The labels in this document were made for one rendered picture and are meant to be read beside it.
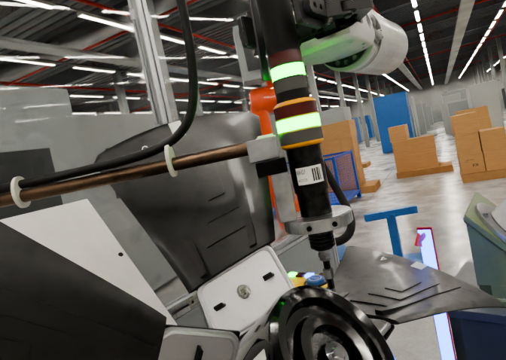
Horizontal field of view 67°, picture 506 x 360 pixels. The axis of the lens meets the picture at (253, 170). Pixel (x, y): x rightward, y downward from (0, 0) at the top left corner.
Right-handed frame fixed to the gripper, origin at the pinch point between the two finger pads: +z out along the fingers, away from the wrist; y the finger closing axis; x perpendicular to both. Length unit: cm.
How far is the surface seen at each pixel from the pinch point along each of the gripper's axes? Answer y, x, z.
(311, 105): -2.2, -8.9, 0.5
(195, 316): 70, -57, -38
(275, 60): 0.0, -4.0, 1.7
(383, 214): 117, -98, -325
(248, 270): 5.8, -23.8, 5.4
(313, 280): 24, -42, -35
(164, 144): 10.9, -9.7, 8.2
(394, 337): 77, -150, -198
